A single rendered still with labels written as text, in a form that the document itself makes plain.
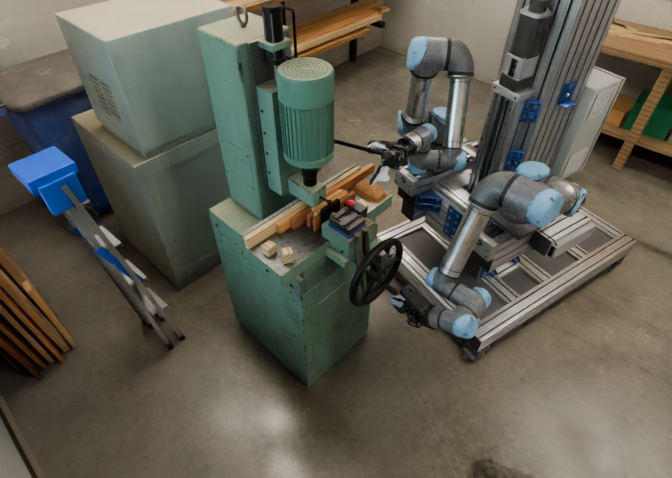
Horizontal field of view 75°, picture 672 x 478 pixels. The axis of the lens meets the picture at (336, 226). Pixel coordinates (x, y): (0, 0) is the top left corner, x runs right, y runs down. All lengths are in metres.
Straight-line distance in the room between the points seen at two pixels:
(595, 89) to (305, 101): 1.23
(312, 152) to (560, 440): 1.69
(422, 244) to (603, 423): 1.20
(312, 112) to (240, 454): 1.49
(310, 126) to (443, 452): 1.51
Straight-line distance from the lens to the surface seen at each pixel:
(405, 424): 2.22
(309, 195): 1.60
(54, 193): 1.76
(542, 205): 1.39
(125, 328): 2.68
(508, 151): 2.03
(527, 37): 1.83
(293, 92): 1.35
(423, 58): 1.75
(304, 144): 1.44
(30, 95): 2.86
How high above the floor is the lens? 2.03
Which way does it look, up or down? 43 degrees down
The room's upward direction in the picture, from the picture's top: straight up
